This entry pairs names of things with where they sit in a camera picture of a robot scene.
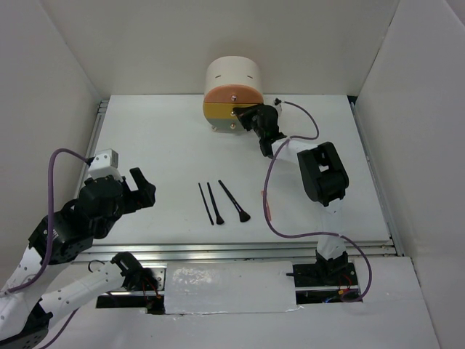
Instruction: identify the grey bottom drawer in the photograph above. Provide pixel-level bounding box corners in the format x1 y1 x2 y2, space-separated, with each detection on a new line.
206 118 245 133

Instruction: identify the large black makeup brush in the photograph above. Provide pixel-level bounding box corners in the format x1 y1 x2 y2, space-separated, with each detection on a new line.
218 180 251 222

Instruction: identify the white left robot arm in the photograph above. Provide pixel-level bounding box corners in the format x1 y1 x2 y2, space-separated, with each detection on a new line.
1 167 158 348

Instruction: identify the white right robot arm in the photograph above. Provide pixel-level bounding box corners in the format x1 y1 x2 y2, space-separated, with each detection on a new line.
232 100 349 285

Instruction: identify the thin black makeup brush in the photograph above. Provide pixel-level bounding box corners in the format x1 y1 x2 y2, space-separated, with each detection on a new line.
198 182 214 225

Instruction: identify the black flat makeup brush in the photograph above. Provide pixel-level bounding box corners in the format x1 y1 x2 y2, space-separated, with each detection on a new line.
207 182 225 225

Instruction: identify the cream round drawer organizer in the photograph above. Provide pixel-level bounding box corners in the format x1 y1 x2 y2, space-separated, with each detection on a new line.
203 55 263 134

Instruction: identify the white foam board cover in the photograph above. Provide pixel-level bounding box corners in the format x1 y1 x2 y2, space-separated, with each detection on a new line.
164 262 298 315

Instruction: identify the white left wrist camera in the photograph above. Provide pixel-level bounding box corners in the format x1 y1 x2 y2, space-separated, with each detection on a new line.
88 149 121 181

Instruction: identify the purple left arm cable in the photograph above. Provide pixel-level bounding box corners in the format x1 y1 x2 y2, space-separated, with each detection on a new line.
0 148 92 349

